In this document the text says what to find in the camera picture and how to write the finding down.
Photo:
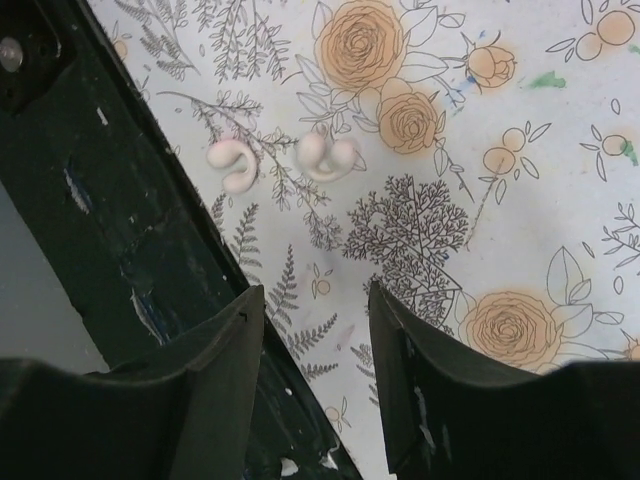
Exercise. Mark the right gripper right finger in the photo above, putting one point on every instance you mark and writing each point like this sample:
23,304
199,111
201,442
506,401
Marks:
449,412

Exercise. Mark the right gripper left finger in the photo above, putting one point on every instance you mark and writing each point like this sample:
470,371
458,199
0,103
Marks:
182,411

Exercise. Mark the floral table cloth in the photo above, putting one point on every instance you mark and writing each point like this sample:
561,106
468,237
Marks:
496,191

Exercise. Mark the white earbud front lower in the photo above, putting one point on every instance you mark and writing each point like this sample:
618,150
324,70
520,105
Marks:
240,162

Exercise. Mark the white earbud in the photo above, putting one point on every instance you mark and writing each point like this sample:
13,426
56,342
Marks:
322,163
240,162

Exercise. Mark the white earbud front left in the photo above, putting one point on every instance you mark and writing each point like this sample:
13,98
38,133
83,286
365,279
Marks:
322,163

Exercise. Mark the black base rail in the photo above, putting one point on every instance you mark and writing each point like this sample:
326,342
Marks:
114,213

